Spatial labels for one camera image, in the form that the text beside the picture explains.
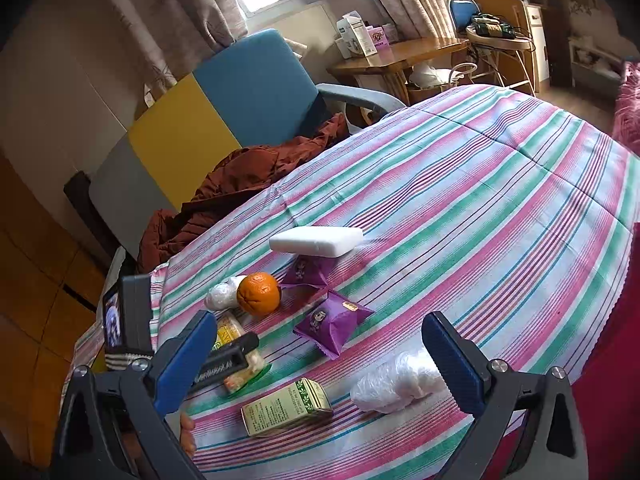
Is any purple snack pouch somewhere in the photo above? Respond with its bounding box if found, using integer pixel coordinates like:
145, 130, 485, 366
280, 256, 336, 289
293, 288, 373, 360

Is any blue yellow grey armchair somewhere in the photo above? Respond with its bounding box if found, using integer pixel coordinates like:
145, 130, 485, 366
64, 29, 405, 286

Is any orange tangerine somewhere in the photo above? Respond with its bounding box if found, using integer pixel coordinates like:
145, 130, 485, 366
236, 272, 281, 318

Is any person hand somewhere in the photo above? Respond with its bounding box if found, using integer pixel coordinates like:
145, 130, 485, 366
179, 412, 198, 458

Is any blue round chair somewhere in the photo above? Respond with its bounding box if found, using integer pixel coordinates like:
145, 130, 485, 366
447, 0, 480, 32

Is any striped bed sheet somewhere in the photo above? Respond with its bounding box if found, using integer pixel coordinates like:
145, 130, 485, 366
74, 84, 640, 480

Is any wooden desk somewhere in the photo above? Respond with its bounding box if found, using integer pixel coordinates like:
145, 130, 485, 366
326, 38, 470, 105

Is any white foam block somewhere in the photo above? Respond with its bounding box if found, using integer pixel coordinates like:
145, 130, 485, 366
269, 226, 364, 258

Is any green medicine box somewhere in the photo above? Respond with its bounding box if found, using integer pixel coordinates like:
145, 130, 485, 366
241, 378, 333, 437

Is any white product box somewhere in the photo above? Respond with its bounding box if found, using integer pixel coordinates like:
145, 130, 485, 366
336, 11, 378, 58

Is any yellow green snack packet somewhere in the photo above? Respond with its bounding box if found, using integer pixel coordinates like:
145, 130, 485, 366
211, 310, 271, 396

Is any pink small box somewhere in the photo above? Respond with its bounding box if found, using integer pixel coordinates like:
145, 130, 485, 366
367, 26, 390, 51

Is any white plastic bag ball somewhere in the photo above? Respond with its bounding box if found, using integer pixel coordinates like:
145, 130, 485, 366
349, 347, 446, 414

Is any dark red jacket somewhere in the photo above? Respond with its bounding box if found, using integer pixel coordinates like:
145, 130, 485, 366
137, 113, 349, 273

